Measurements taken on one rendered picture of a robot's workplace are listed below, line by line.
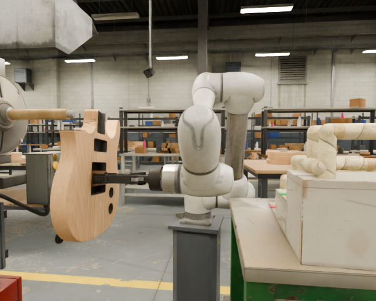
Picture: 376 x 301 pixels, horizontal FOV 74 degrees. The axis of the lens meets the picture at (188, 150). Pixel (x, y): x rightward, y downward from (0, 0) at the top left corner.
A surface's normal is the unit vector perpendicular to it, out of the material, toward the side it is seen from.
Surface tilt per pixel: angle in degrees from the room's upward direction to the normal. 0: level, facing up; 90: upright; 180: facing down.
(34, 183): 90
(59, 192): 76
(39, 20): 90
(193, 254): 90
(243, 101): 121
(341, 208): 90
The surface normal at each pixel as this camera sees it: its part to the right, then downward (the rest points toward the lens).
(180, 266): -0.25, 0.05
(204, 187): -0.04, 0.60
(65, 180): -0.09, -0.39
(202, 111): -0.10, -0.63
